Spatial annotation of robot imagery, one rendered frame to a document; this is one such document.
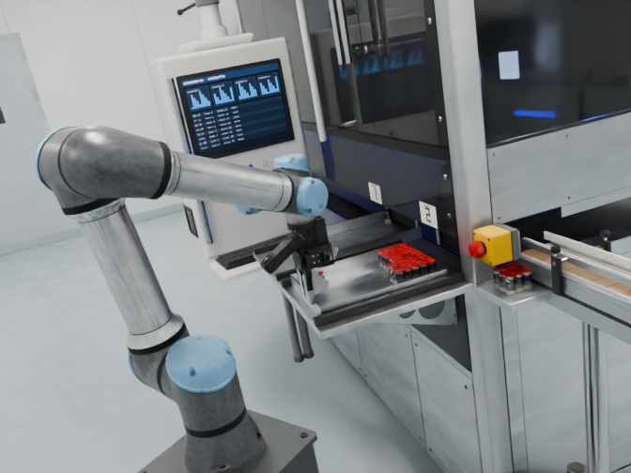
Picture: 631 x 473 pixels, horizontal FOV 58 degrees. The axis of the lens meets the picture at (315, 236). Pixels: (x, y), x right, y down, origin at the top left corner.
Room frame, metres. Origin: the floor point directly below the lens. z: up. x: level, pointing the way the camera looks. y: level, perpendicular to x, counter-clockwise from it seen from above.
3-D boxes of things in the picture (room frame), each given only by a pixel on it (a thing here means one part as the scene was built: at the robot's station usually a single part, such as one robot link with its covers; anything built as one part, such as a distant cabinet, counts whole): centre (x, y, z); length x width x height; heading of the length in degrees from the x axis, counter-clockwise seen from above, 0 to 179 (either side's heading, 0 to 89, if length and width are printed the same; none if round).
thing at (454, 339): (2.28, -0.08, 0.73); 1.98 x 0.01 x 0.25; 16
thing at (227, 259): (2.06, 0.17, 0.82); 0.40 x 0.14 x 0.02; 113
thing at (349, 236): (1.76, -0.13, 0.90); 0.34 x 0.26 x 0.04; 106
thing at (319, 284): (1.28, 0.02, 0.95); 0.06 x 0.03 x 0.09; 106
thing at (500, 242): (1.22, -0.40, 1.00); 0.08 x 0.07 x 0.07; 106
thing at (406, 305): (1.58, -0.11, 0.87); 0.70 x 0.48 x 0.02; 16
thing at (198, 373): (0.93, 0.25, 0.96); 0.13 x 0.12 x 0.14; 41
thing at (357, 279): (1.40, -0.11, 0.90); 0.34 x 0.26 x 0.04; 105
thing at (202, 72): (2.25, 0.23, 1.19); 0.50 x 0.19 x 0.78; 113
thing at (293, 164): (1.29, 0.03, 1.21); 0.09 x 0.08 x 0.11; 131
